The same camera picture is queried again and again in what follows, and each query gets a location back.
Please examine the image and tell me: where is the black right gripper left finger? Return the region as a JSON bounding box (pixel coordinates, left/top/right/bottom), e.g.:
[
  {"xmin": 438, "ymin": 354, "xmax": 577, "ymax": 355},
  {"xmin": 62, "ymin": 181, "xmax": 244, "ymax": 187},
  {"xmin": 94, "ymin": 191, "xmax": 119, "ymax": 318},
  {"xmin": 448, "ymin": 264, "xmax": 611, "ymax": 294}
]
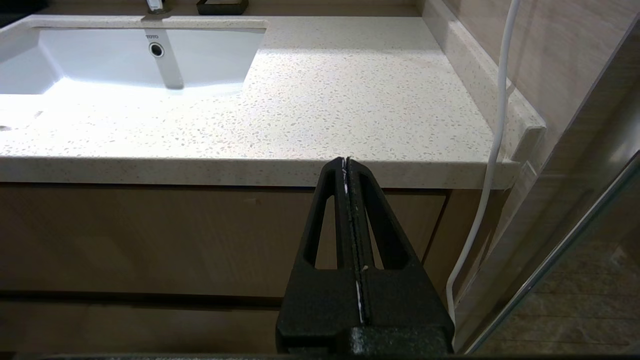
[{"xmin": 276, "ymin": 157, "xmax": 363, "ymax": 355}]

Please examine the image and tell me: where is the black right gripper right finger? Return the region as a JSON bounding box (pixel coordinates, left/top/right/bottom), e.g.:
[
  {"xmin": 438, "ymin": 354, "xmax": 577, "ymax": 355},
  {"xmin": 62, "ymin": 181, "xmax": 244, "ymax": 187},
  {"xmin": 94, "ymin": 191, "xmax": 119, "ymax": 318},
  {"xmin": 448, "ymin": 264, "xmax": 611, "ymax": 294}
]
[{"xmin": 347, "ymin": 158, "xmax": 455, "ymax": 355}]

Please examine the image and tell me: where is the black soap dish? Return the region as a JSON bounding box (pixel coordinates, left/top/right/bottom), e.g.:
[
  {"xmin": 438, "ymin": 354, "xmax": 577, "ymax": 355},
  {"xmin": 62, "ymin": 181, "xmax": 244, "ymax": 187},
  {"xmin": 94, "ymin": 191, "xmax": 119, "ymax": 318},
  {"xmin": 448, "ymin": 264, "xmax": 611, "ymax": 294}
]
[{"xmin": 196, "ymin": 0, "xmax": 250, "ymax": 16}]

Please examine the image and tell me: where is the glass shower door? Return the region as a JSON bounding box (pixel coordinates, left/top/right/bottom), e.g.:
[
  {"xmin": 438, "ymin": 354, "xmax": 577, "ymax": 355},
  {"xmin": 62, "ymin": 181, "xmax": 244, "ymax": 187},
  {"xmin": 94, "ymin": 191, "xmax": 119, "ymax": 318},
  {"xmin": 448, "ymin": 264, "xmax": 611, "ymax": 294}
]
[{"xmin": 452, "ymin": 15, "xmax": 640, "ymax": 357}]

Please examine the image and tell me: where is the white sink basin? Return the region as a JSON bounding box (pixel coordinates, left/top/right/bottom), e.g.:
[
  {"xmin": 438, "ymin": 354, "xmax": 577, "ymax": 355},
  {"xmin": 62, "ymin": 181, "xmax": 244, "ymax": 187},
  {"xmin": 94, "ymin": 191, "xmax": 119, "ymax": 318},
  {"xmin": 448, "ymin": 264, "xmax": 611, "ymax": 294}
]
[{"xmin": 0, "ymin": 19, "xmax": 269, "ymax": 98}]

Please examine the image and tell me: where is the wooden vanity cabinet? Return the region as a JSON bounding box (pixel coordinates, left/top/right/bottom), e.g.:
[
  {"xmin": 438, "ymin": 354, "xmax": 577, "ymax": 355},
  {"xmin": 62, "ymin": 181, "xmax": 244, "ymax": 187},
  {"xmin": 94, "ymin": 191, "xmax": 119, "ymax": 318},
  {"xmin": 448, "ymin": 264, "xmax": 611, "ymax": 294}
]
[{"xmin": 0, "ymin": 181, "xmax": 503, "ymax": 357}]

